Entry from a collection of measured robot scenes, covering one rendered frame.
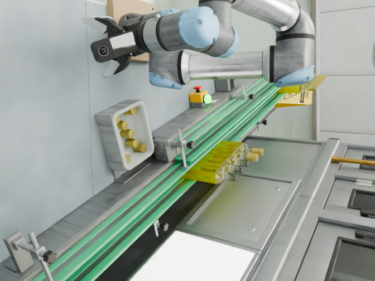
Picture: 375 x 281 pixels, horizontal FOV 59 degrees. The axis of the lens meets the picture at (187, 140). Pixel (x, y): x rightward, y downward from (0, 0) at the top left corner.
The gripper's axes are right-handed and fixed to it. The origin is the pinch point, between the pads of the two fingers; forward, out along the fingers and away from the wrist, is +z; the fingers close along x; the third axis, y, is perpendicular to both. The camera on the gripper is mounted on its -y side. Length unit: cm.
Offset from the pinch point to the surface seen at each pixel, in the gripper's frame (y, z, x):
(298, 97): 359, 87, -151
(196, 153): 40, 10, -53
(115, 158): 10.8, 22.4, -40.2
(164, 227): 6, 3, -63
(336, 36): 620, 102, -130
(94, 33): 22.7, 25.0, 2.6
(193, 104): 70, 29, -43
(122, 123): 17.6, 20.7, -29.2
